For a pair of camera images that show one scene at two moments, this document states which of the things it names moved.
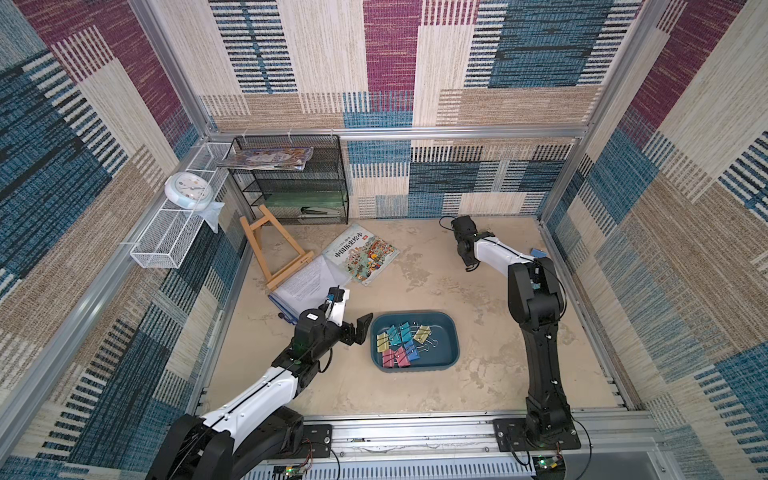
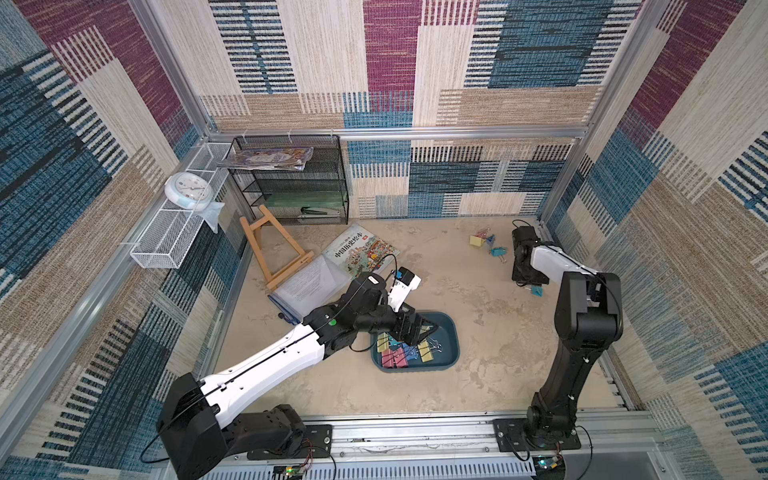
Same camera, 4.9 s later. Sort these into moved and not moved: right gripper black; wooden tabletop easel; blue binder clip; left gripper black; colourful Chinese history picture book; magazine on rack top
Moved: right gripper black; left gripper black
Not moved: wooden tabletop easel; blue binder clip; colourful Chinese history picture book; magazine on rack top
